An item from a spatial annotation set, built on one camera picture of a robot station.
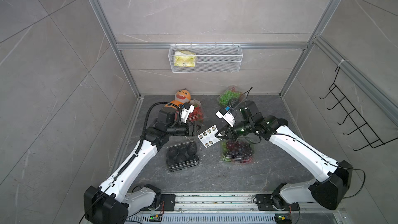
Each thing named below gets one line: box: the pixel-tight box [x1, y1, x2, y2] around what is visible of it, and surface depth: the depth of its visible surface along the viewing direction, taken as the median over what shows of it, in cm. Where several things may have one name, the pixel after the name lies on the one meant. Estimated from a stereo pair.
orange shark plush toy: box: [164, 88, 192, 108], surface depth 112 cm
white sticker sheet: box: [197, 124, 224, 149], surface depth 72 cm
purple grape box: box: [220, 138, 255, 164], surface depth 85 cm
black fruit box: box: [165, 140, 200, 172], surface depth 85 cm
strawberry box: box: [187, 99, 204, 122], surface depth 105 cm
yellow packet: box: [174, 50, 198, 67], surface depth 87 cm
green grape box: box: [216, 85, 246, 108], surface depth 112 cm
